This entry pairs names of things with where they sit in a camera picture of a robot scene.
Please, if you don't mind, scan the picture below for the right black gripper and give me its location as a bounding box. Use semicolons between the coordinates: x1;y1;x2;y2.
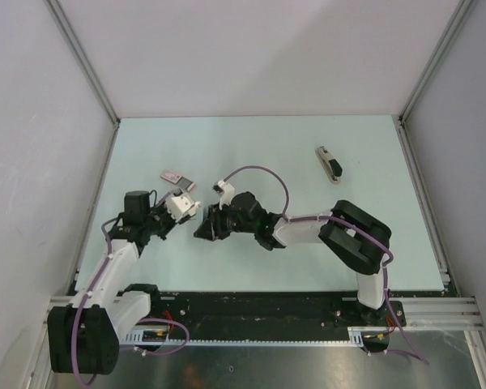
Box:
195;202;256;242

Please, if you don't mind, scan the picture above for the beige black stapler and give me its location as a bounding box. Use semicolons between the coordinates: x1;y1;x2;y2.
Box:
315;146;343;185

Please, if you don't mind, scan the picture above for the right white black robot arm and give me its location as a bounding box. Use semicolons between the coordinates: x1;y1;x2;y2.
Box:
194;191;394;325

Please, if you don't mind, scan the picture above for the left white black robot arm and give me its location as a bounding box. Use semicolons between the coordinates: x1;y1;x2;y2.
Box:
47;190;189;376

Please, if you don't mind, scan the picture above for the red white staple box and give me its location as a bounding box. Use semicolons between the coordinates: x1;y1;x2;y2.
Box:
160;169;196;192

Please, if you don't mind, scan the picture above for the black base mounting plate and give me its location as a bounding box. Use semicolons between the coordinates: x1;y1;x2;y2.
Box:
150;292;407;343

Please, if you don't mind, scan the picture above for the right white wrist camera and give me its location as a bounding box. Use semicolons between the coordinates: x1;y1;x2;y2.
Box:
212;180;235;209

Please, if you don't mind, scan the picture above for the white slotted cable duct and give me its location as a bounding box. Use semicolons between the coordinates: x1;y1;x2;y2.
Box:
120;328;364;348

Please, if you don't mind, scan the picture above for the left aluminium frame post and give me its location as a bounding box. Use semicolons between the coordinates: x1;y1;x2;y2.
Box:
44;0;120;128

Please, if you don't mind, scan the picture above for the aluminium frame post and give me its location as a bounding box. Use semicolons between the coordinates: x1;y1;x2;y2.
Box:
397;0;477;130
44;0;120;128

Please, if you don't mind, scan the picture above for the right aluminium frame post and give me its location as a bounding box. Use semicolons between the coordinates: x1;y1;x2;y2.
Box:
397;0;477;130

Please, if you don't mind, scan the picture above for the aluminium front rail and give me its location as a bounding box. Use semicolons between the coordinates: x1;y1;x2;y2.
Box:
44;295;482;329

